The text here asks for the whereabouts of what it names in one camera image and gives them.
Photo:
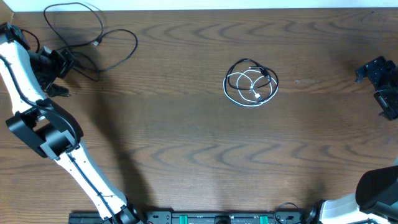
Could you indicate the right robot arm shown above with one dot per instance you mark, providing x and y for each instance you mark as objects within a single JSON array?
[{"x": 375, "y": 197}]

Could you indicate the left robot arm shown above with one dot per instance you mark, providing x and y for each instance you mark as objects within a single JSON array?
[{"x": 48, "y": 129}]

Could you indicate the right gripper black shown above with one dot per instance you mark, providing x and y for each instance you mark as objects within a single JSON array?
[{"x": 375, "y": 70}]

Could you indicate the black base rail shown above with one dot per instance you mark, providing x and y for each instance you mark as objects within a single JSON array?
[{"x": 167, "y": 217}]

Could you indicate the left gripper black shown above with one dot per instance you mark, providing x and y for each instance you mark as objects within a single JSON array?
[{"x": 63, "y": 62}]

